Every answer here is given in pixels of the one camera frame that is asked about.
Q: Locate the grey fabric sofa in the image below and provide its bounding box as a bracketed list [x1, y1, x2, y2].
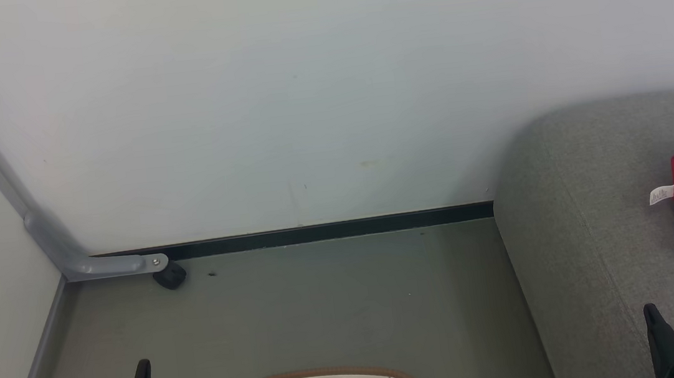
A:
[483, 89, 674, 378]

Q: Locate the black skirting board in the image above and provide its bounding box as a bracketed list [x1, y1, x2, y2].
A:
[91, 200, 497, 270]

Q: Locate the black caster wheel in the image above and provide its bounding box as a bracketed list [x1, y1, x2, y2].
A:
[152, 260, 189, 293]

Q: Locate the grey partition base rail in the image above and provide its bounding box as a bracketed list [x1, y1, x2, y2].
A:
[0, 275, 77, 378]

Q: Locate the grey metal partition frame leg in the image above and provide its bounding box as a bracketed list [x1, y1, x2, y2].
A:
[0, 22, 170, 291]

